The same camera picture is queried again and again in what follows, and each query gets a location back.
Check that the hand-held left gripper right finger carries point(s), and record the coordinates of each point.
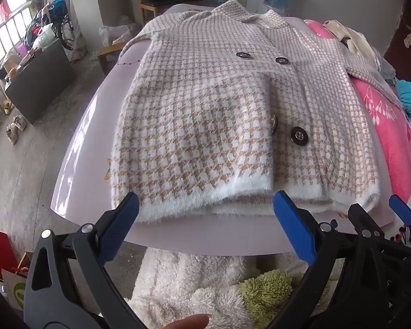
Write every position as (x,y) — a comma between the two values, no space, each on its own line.
(294,226)

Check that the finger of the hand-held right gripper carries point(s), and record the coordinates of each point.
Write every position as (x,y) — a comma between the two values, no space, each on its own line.
(402,209)
(359,217)

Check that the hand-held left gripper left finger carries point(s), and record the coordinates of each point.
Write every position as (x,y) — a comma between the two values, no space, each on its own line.
(123,226)

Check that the beige white houndstooth coat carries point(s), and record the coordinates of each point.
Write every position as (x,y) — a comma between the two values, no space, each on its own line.
(209,126)

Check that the person's left hand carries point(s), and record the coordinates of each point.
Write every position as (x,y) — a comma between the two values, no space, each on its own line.
(188,322)

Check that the pink floral blanket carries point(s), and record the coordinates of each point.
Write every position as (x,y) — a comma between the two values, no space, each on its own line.
(390,133)

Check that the white fluffy robe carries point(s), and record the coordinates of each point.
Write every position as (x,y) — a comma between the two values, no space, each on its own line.
(178,281)

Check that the green white bag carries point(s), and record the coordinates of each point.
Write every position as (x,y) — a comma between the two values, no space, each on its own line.
(17,291)

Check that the red box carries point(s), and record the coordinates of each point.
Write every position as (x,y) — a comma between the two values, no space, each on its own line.
(0,250)

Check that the grey blue garment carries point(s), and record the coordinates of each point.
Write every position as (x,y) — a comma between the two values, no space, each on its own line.
(387,68)

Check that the beige shoe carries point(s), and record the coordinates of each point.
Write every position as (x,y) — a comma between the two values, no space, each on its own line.
(12,134)
(20,122)
(8,106)

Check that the dark brown door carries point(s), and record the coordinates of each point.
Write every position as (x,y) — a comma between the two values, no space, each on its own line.
(407,58)

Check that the dark grey cabinet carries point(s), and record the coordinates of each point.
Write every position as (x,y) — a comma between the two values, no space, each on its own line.
(41,85)

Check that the small wooden stool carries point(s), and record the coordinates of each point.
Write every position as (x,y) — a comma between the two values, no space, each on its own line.
(104,58)

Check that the beige garment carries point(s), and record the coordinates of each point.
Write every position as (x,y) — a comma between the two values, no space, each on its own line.
(359,44)

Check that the small hanging cloth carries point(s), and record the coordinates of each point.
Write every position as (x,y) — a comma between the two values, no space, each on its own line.
(409,38)

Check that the clear plastic bag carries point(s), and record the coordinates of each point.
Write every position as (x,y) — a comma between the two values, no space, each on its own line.
(118,34)

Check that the pink plastic bucket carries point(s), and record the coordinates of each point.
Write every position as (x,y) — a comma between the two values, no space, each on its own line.
(23,49)

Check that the wheelchair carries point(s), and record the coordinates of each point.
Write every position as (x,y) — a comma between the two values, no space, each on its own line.
(66,31)

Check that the white plastic bag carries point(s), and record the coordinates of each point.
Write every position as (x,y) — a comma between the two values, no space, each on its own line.
(44,37)

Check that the wooden chair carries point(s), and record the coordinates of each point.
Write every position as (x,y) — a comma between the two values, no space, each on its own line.
(150,7)

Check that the metal window railing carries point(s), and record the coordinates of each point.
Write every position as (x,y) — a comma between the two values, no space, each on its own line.
(7,21)

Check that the red hanging garment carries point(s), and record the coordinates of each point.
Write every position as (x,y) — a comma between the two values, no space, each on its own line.
(5,7)

